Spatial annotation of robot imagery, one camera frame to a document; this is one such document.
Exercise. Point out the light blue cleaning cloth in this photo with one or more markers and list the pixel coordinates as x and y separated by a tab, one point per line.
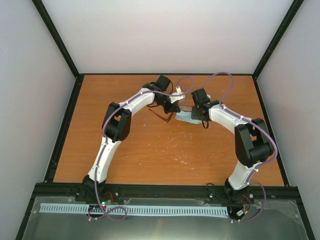
185	116

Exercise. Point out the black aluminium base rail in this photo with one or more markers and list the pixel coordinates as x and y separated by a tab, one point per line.
121	192

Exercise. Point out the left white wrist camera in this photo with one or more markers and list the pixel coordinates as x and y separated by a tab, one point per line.
177	96

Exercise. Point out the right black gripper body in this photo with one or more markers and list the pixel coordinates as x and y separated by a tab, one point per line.
196	115

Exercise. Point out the flag pattern sunglasses case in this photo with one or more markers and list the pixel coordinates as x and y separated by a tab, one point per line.
185	108

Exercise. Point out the left green controller board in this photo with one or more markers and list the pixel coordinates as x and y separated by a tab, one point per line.
104	203

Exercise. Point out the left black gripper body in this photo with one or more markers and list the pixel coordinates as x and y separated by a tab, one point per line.
172	107

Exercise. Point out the light blue slotted cable duct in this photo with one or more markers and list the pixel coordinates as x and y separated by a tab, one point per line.
139	210

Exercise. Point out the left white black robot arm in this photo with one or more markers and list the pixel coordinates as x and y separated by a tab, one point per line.
116	126

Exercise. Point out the brown sunglasses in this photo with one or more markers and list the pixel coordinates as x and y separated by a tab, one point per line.
166	117

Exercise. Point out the right black frame post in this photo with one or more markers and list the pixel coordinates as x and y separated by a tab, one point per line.
285	23

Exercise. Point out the left black frame post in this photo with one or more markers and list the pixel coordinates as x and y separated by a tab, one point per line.
47	20

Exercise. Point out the black frame post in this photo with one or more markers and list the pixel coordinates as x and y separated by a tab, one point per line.
47	20
285	23

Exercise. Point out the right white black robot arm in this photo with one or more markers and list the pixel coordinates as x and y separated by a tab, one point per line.
253	144

